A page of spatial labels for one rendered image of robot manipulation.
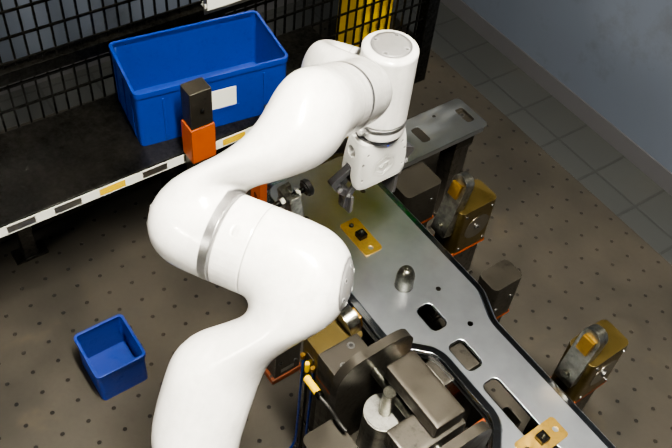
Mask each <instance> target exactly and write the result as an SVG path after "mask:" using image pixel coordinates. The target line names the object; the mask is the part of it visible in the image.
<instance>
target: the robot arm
mask: <svg viewBox="0 0 672 448"><path fill-rule="evenodd" d="M418 58H419V46H418V44H417V43H416V41H415V40H414V39H413V38H412V37H410V36H409V35H407V34H405V33H403V32H400V31H396V30H378V31H375V32H372V33H370V34H368V35H367V36H366V37H365V38H364V39H363V41H362V45H361V48H359V47H356V46H353V45H349V44H346V43H343V42H339V41H335V40H329V39H325V40H319V41H317V42H315V43H314V44H312V45H311V46H310V48H309V49H308V50H307V52H306V54H305V56H304V59H303V62H302V65H301V68H300V69H297V70H295V71H294V72H292V73H290V74H289V75H288V76H287V77H286V78H285V79H284V80H283V81H282V82H281V83H280V84H279V85H278V87H277V88H276V90H275V91H274V93H273V95H272V96H271V98H270V100H269V102H268V104H267V105H266V107H265V109H264V111H263V113H262V114H261V116H260V118H259V119H258V121H257V122H256V123H255V125H254V126H253V127H252V128H251V129H250V131H249V132H248V133H247V134H246V135H245V136H243V137H242V138H241V139H240V140H239V141H237V142H236V143H235V144H233V145H232V146H231V147H229V148H228V149H226V150H224V151H223V152H221V153H219V154H218V155H216V156H214V157H212V158H210V159H208V160H206V161H204V162H202V163H200V164H198V165H196V166H194V167H192V168H190V169H188V170H186V171H184V172H182V173H181V174H179V175H177V176H176V177H175V178H173V179H172V180H170V181H169V182H168V183H167V184H166V185H165V186H164V187H163V188H162V189H161V190H160V192H159V193H158V194H157V196H156V197H155V199H154V201H153V202H152V204H151V205H150V208H149V209H150V210H149V213H148V219H147V230H148V235H149V239H150V242H151V244H152V246H153V248H154V249H155V251H156V252H157V253H158V254H159V255H160V256H161V257H162V258H163V259H164V260H166V261H167V262H168V263H170V264H172V265H173V266H175V267H177V268H179V269H181V270H183V271H185V272H188V273H190V274H192V275H195V276H197V277H199V278H202V279H204V280H206V281H209V282H211V283H214V284H216V285H219V286H221V287H224V288H226V289H228V290H231V291H233V292H236V293H238V294H240V295H242V296H244V297H245V298H246V300H247V302H248V308H247V311H246V313H245V314H244V315H243V316H241V317H239V318H237V319H234V320H231V321H229V322H226V323H223V324H220V325H216V326H213V327H210V328H207V329H204V330H202V331H200V332H198V333H196V334H194V335H192V336H191V337H189V338H188V339H187V340H186V341H185V342H184V343H182V344H181V345H180V346H179V348H178V349H177V350H176V351H175V353H174V355H173V356H172V358H171V360H170V362H169V365H168V368H167V370H166V373H165V376H164V379H163V382H162V386H161V389H160V392H159V396H158V399H157V403H156V407H155V412H154V416H153V422H152V433H151V445H152V448H239V445H240V441H241V436H242V433H243V430H244V427H245V424H246V421H247V417H248V414H249V411H250V408H251V405H252V402H253V399H254V397H255V394H256V391H257V388H258V385H259V383H260V381H261V378H262V376H263V374H264V372H265V370H266V369H267V367H268V366H269V364H270V363H271V362H272V361H273V360H274V359H275V358H276V357H278V356H279V355H280V354H282V353H284V352H285V351H287V350H288V349H290V348H292V347H293V346H295V345H297V344H298V343H300V342H302V341H304V340H306V339H308V338H310V337H311V336H313V335H315V334H316V333H318V332H320V331H321V330H323V329H324V328H326V327H327V326H328V325H329V324H330V323H332V322H333V321H334V320H335V319H336V318H337V317H338V316H339V314H340V313H341V311H342V310H343V309H344V307H346V305H347V303H348V302H347V301H348V299H349V297H350V294H351V292H352V289H353V280H354V273H355V268H353V261H352V257H351V255H350V252H349V250H348V248H347V247H346V245H345V244H344V242H343V241H342V240H341V239H340V238H339V237H338V236H337V235H336V234H335V233H333V232H332V231H331V230H329V229H327V228H326V227H324V226H322V225H320V224H318V223H316V222H314V221H311V220H309V219H307V218H304V217H302V216H300V215H297V214H295V213H292V212H289V211H287V210H284V209H282V208H279V207H277V206H274V205H272V204H269V203H266V202H264V201H261V200H259V199H256V198H253V197H251V196H248V195H246V193H247V192H248V191H249V190H251V189H252V188H254V187H257V186H260V185H263V184H267V183H271V182H274V181H278V180H282V179H285V178H289V177H292V176H295V175H298V174H301V173H304V172H306V171H308V170H311V169H313V168H315V167H317V166H319V165H320V164H322V163H323V162H325V161H326V160H328V159H329V158H330V157H331V156H332V155H333V154H334V153H335V152H336V151H337V149H338V148H339V147H340V145H341V144H342V142H343V141H344V139H345V138H346V137H348V136H349V138H348V141H347V144H346V147H345V151H344V156H343V162H342V168H341V169H340V170H339V171H338V172H336V173H335V174H334V175H333V176H332V177H331V178H330V179H329V180H328V183H329V185H330V186H331V187H332V188H333V189H334V190H335V191H336V192H337V193H338V194H339V199H338V203H339V205H340V206H341V207H342V208H344V209H345V210H346V211H347V212H348V213H350V212H352V209H353V202H354V196H353V195H352V194H353V193H354V191H355V190H363V189H366V188H368V187H370V186H373V185H375V184H377V183H379V182H382V183H383V184H384V185H385V186H386V188H387V189H388V190H389V191H390V192H394V191H395V189H396V184H397V179H398V174H400V173H401V172H402V168H403V166H404V164H405V163H406V162H407V161H408V156H410V154H411V153H412V151H413V150H414V147H413V146H412V145H411V144H410V143H406V129H405V126H406V121H407V115H408V110H409V105H410V100H411V95H412V89H413V84H414V79H415V74H416V69H417V63H418ZM348 180H349V181H350V182H351V186H350V187H349V188H347V186H345V185H346V183H347V182H348Z"/></svg>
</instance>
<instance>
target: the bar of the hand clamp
mask: <svg viewBox="0 0 672 448"><path fill-rule="evenodd" d="M300 187H301V188H299V189H298V188H297V187H295V188H293V192H292V188H291V184H290V183H289V182H287V183H285V184H283V185H281V186H279V187H278V188H277V191H278V196H279V197H277V201H276V202H275V203H273V204H274V206H277V207H280V208H282V209H284V210H287V211H289V212H292V213H295V214H297V215H300V216H302V217H304V214H303V207H302V200H301V198H302V194H303V193H304V194H305V195H306V196H311V195H313V194H314V188H313V186H312V184H311V182H310V181H309V180H308V179H305V178H304V179H302V180H301V181H300Z"/></svg>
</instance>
